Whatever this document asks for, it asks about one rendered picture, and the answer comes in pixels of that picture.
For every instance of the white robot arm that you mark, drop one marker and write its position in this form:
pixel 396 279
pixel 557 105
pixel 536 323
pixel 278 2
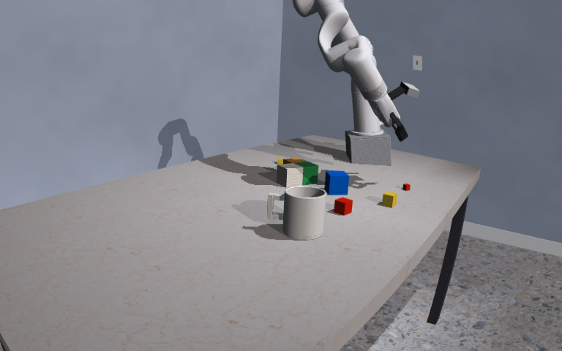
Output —
pixel 359 63

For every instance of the green cube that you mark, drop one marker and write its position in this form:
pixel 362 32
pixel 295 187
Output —
pixel 310 173

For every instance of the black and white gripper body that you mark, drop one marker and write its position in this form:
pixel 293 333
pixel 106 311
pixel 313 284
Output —
pixel 382 106

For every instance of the blue cube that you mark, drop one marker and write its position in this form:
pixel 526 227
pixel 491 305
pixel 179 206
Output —
pixel 336 182

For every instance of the grey mug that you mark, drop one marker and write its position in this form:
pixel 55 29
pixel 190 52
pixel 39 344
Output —
pixel 304 212

